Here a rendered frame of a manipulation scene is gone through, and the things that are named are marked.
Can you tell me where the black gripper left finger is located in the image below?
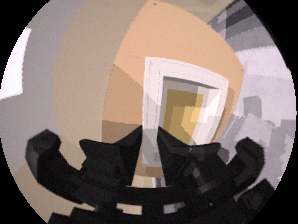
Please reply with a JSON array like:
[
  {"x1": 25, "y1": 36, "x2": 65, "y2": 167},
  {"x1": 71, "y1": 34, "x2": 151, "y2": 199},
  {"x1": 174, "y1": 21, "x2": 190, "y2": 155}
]
[{"x1": 78, "y1": 125, "x2": 142, "y2": 186}]

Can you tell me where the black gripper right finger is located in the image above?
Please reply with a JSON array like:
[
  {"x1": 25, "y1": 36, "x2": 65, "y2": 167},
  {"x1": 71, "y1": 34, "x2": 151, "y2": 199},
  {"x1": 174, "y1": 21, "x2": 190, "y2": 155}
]
[{"x1": 156, "y1": 127, "x2": 222, "y2": 186}]

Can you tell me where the tan flat board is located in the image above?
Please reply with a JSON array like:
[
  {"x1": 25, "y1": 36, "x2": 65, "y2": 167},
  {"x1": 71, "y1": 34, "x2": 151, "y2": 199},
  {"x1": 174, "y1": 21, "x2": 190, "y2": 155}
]
[{"x1": 101, "y1": 0, "x2": 245, "y2": 144}]

